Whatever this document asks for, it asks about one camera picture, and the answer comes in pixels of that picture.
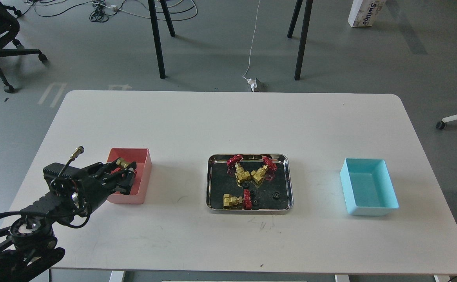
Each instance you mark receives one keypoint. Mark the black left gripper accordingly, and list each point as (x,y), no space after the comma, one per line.
(87,188)

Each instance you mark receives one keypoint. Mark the brass valve red handle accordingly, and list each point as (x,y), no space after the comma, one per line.
(125,165)
(230,202)
(235,169)
(266,172)

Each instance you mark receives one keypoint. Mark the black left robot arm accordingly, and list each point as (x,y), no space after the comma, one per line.
(28,245)

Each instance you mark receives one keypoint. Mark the pink plastic box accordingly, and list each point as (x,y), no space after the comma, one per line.
(143,160)

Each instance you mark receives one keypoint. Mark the light blue plastic box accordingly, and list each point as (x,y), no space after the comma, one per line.
(367,187)

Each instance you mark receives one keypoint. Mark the white cardboard box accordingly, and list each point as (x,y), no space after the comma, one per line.
(364,12)

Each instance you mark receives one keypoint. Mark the metal tray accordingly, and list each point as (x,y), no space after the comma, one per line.
(219,182)

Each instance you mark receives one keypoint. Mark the white power adapter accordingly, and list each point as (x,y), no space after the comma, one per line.
(255,85)

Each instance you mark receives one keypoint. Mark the black table leg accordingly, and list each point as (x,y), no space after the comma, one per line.
(303,39)
(167,17)
(156,36)
(294,18)

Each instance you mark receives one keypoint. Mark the white chair base leg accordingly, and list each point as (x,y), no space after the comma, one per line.
(443,122)

